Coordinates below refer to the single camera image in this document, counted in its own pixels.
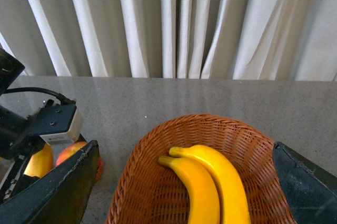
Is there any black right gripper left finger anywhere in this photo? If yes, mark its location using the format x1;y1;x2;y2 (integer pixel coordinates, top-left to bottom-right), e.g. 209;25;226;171
1;140;100;223

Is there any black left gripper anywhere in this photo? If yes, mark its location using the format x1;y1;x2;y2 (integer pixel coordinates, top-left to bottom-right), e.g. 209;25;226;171
1;100;75;203

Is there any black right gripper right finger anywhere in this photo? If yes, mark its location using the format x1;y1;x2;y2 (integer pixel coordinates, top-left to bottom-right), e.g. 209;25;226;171
272;141;336;223

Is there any curved yellow banana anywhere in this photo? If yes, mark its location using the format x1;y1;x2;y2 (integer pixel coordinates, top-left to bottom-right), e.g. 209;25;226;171
24;143;54;178

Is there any dark red apple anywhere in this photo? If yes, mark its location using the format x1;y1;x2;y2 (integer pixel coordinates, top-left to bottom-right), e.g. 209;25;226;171
55;141;103;182

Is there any rear yellow banana in basket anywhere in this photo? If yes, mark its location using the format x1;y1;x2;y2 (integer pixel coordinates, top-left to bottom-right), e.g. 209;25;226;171
169;145;251;223

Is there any yellow banana in basket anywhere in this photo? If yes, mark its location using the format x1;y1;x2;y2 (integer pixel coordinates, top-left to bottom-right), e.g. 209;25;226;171
169;145;251;223
158;156;220;223

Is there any right brown wicker basket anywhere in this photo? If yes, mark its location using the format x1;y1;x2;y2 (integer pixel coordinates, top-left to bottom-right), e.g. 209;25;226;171
106;114;295;223

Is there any front yellow banana in basket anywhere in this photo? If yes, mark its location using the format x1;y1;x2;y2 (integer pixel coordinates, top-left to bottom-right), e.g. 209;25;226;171
158;156;220;223

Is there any grey white pleated curtain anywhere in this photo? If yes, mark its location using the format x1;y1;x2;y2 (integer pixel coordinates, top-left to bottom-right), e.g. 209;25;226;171
1;0;336;82

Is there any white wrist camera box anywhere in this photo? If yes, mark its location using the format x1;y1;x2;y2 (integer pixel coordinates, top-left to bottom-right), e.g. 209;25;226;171
36;104;83;145

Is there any black left camera cable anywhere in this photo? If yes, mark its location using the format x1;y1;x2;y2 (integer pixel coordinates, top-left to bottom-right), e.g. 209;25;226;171
4;87;77;105

